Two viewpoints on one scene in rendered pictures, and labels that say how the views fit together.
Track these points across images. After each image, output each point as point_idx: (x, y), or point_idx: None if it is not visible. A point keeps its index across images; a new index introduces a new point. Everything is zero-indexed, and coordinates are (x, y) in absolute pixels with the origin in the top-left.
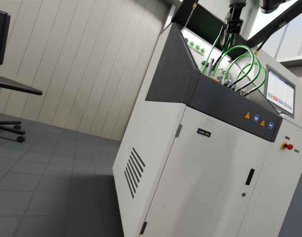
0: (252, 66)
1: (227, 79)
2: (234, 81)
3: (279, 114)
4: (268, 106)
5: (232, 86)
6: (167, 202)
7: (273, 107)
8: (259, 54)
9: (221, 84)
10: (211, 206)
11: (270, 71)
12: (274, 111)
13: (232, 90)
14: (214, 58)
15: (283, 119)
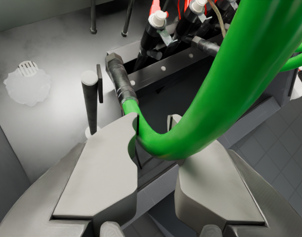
0: (299, 67)
1: (201, 5)
2: (214, 52)
3: (285, 101)
4: (284, 74)
5: (222, 2)
6: None
7: (290, 81)
8: None
9: (126, 226)
10: None
11: None
12: (285, 91)
13: (158, 201)
14: (102, 83)
15: (290, 99)
